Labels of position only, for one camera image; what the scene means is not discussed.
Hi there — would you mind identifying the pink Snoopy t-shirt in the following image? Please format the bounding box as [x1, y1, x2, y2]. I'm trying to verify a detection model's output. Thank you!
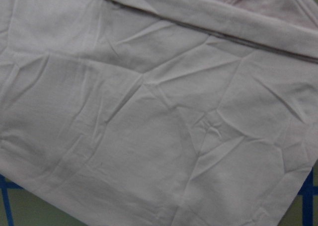
[0, 0, 318, 226]

